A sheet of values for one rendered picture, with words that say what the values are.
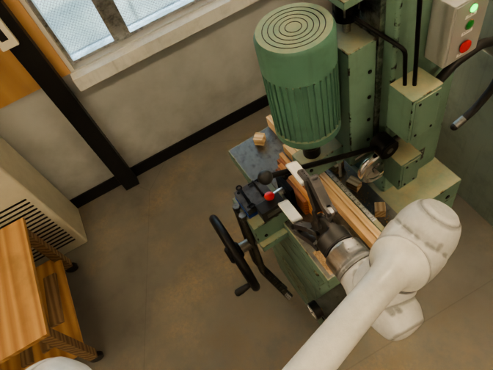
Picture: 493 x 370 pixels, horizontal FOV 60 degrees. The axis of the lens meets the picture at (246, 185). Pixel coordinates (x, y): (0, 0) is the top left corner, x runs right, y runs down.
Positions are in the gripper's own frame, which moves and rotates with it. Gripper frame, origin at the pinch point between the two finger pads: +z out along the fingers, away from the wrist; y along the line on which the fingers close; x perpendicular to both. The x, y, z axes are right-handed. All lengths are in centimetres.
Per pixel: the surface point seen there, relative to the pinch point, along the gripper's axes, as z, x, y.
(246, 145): 43, -14, -27
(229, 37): 140, -60, -42
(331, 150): 11.0, -23.4, -6.3
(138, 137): 144, -2, -97
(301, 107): 7.2, -5.2, 17.1
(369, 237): -12.2, -22.5, -19.6
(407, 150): -2.8, -37.0, 0.2
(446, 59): -2.8, -35.6, 28.0
